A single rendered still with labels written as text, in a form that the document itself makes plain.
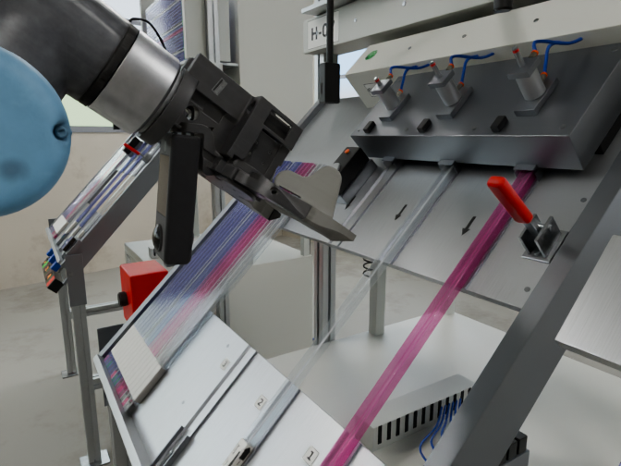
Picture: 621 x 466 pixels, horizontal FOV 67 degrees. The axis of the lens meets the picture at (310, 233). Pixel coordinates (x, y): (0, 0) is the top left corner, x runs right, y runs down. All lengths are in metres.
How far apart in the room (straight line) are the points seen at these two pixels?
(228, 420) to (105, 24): 0.44
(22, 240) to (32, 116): 3.93
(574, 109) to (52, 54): 0.45
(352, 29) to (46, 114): 0.80
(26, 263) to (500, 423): 3.96
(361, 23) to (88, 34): 0.65
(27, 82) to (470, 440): 0.37
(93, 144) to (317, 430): 3.88
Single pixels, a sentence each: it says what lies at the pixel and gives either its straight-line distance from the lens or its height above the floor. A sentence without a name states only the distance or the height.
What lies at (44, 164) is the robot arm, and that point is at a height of 1.12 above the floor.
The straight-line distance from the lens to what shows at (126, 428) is 0.74.
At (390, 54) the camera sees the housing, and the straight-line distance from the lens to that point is 0.84.
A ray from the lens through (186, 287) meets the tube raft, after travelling 0.87.
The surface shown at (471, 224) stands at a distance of 0.55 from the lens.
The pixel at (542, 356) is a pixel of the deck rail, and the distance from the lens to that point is 0.46.
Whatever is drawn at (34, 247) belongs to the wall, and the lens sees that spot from 4.19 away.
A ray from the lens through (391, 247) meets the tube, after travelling 0.57.
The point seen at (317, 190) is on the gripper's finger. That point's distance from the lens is 0.43.
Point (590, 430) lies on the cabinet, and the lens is 1.02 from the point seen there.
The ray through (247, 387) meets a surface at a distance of 0.61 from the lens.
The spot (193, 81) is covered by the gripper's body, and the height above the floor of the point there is 1.17.
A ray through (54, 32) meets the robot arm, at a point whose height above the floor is 1.20.
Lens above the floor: 1.13
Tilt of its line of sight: 12 degrees down
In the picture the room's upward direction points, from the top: straight up
